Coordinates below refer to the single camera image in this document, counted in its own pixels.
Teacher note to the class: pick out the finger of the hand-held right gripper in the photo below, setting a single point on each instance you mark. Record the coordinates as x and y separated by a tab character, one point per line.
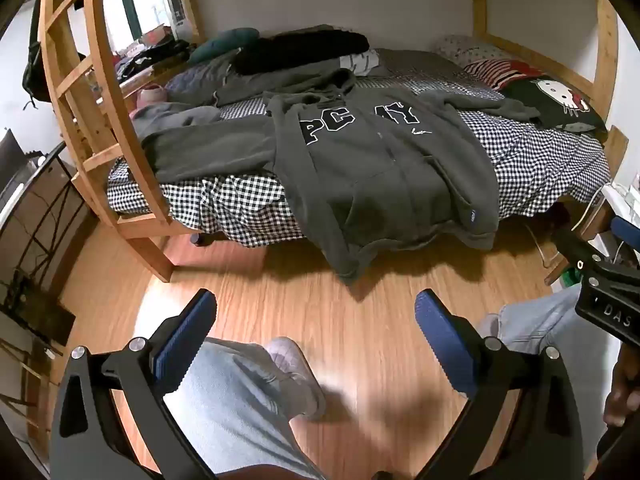
627	234
575	250

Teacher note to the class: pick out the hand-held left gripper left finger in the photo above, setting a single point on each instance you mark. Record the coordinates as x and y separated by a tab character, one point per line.
185	340

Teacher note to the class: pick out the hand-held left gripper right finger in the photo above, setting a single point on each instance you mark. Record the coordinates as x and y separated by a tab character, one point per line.
445	345

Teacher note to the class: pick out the grey lettered hoodie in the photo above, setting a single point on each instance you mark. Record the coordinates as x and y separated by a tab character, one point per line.
380	175

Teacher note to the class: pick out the black clothes pile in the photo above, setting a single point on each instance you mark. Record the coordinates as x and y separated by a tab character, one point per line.
150	57

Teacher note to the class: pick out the person's right hand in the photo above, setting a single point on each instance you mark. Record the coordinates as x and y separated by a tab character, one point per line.
622	390

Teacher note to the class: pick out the white power strip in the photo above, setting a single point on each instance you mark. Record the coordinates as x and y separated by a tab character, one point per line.
622	200

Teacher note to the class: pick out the grey right shoe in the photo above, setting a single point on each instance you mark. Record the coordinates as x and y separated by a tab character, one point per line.
489	326

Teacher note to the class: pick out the grey shoe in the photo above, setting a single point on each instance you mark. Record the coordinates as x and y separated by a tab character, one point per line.
489	326
295	380

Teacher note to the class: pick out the person's right leg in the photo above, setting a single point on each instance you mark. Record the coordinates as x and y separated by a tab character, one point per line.
545	320

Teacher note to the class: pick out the person's leg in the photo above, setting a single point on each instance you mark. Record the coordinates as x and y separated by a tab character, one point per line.
545	320
230	410

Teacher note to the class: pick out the person's left leg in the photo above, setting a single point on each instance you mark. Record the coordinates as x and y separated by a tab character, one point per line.
230	410

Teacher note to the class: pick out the checkered bed sheet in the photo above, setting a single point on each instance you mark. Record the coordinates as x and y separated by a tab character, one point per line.
540	160

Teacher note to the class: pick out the grey left shoe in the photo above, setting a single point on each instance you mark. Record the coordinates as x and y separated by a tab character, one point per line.
295	380

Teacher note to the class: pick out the black cartoon cat pillow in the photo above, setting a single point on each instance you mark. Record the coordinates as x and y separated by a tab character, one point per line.
530	105

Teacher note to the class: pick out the black metal rack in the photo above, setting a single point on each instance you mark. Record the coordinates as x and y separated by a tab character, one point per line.
45	210

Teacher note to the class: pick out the red striped pillow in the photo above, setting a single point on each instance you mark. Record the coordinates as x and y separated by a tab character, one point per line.
495	72

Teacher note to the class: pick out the dotted white pillow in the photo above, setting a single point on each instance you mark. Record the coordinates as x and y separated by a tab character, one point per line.
465	50

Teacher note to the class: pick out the pink plush toy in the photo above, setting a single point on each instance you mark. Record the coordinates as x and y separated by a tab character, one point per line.
152	96

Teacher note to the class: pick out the grey quilt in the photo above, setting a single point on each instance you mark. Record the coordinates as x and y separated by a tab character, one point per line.
192	85

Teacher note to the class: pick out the wooden bed ladder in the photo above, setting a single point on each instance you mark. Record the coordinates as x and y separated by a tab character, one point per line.
74	76

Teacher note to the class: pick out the teal pillow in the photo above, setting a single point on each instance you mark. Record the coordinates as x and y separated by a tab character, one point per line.
225	42

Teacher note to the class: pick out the red and white cardboard box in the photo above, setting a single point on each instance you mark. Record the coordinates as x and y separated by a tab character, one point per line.
156	35

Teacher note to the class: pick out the black hanging bag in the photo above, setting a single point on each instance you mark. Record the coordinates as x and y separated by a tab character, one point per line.
36	70

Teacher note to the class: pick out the black fleece garment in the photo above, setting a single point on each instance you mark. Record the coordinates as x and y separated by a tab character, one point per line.
300	50

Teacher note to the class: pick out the green framed window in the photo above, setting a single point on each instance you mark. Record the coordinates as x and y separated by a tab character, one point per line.
150	5

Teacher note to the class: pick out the wooden bunk bed frame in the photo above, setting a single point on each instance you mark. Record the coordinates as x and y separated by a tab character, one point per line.
606	50

